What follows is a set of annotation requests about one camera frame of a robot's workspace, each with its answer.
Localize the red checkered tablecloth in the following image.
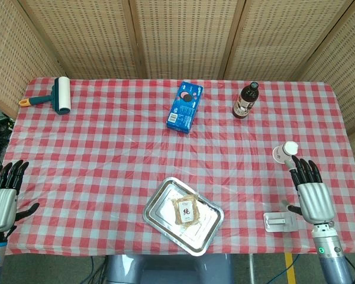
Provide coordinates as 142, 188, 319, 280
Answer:
0, 76, 355, 257

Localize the white paper cup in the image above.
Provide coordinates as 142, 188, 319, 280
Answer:
272, 141, 299, 165

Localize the blue cookie box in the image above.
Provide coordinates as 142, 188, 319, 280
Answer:
166, 80, 204, 134

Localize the lint roller with teal handle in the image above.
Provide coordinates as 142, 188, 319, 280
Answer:
18, 76, 72, 116

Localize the packaged snack bag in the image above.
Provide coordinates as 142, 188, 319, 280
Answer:
170, 193, 204, 229

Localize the dark glass bottle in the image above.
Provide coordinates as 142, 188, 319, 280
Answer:
232, 81, 260, 120

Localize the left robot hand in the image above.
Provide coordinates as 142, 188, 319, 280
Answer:
0, 160, 40, 240

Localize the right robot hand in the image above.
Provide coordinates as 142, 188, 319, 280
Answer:
281, 155, 337, 224

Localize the silver metal tray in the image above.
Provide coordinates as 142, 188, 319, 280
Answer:
142, 176, 225, 257

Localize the woven folding screen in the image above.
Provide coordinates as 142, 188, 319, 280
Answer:
0, 0, 355, 190

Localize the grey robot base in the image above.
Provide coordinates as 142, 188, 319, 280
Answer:
105, 253, 234, 284

